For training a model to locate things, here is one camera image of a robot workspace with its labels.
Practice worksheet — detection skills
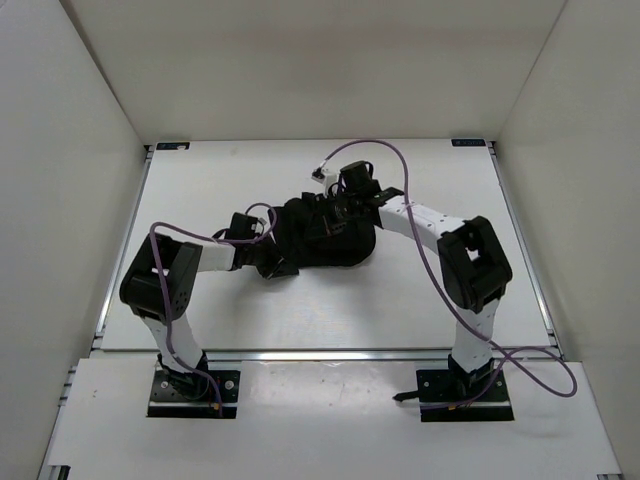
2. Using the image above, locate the left blue corner label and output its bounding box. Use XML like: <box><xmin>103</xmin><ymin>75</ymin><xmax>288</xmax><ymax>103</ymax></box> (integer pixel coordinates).
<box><xmin>155</xmin><ymin>142</ymin><xmax>190</xmax><ymax>151</ymax></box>

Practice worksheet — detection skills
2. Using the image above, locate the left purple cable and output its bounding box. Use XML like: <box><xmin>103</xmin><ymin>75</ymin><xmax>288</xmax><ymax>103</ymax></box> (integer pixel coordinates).
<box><xmin>148</xmin><ymin>202</ymin><xmax>279</xmax><ymax>416</ymax></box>

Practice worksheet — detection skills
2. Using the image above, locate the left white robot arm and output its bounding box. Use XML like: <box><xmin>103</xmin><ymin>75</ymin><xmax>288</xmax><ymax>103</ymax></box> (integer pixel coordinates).
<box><xmin>119</xmin><ymin>213</ymin><xmax>299</xmax><ymax>398</ymax></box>

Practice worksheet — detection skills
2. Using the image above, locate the purple cable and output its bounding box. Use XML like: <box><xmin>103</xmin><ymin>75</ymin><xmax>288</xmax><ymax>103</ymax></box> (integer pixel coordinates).
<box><xmin>148</xmin><ymin>202</ymin><xmax>279</xmax><ymax>416</ymax></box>
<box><xmin>319</xmin><ymin>139</ymin><xmax>578</xmax><ymax>401</ymax></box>

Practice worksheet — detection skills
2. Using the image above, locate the aluminium table rail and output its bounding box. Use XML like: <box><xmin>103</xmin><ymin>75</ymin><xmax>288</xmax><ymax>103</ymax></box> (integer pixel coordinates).
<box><xmin>206</xmin><ymin>348</ymin><xmax>450</xmax><ymax>362</ymax></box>

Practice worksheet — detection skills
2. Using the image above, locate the blue corner label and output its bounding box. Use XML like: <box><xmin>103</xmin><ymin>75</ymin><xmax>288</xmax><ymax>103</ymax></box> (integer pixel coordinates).
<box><xmin>451</xmin><ymin>138</ymin><xmax>486</xmax><ymax>148</ymax></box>
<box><xmin>155</xmin><ymin>142</ymin><xmax>190</xmax><ymax>151</ymax></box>

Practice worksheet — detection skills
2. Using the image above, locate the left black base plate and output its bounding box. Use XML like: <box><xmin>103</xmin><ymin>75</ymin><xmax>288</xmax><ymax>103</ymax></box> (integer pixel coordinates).
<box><xmin>147</xmin><ymin>369</ymin><xmax>241</xmax><ymax>420</ymax></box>

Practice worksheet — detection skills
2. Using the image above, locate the right blue corner label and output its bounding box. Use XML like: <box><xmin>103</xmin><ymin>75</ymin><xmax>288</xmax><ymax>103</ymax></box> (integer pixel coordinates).
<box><xmin>451</xmin><ymin>138</ymin><xmax>486</xmax><ymax>148</ymax></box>

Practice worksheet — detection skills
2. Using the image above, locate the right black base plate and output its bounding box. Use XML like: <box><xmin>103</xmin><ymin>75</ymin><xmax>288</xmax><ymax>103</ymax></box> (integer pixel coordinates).
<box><xmin>416</xmin><ymin>369</ymin><xmax>515</xmax><ymax>423</ymax></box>

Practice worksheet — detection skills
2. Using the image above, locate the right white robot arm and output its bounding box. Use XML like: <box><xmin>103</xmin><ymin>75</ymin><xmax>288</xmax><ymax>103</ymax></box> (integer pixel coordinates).
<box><xmin>311</xmin><ymin>161</ymin><xmax>513</xmax><ymax>401</ymax></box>

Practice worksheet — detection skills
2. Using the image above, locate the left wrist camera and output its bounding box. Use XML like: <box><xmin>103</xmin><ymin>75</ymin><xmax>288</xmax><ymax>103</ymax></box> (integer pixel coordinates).
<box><xmin>252</xmin><ymin>218</ymin><xmax>266</xmax><ymax>237</ymax></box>

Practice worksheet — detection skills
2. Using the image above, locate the black pleated skirt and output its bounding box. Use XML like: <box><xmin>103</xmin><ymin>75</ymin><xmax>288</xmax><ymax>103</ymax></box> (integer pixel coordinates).
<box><xmin>247</xmin><ymin>192</ymin><xmax>376</xmax><ymax>279</ymax></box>

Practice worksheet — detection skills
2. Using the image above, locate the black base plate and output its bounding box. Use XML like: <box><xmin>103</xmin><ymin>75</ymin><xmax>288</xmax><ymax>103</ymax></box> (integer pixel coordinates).
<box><xmin>416</xmin><ymin>369</ymin><xmax>515</xmax><ymax>423</ymax></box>
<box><xmin>147</xmin><ymin>369</ymin><xmax>241</xmax><ymax>420</ymax></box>

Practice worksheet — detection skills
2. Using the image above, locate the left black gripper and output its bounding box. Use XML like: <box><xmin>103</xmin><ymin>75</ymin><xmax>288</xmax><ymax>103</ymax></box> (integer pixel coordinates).
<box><xmin>245</xmin><ymin>233</ymin><xmax>298</xmax><ymax>280</ymax></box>

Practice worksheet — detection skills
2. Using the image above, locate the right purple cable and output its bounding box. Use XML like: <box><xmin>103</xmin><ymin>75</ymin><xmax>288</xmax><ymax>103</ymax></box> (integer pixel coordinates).
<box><xmin>319</xmin><ymin>139</ymin><xmax>578</xmax><ymax>401</ymax></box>

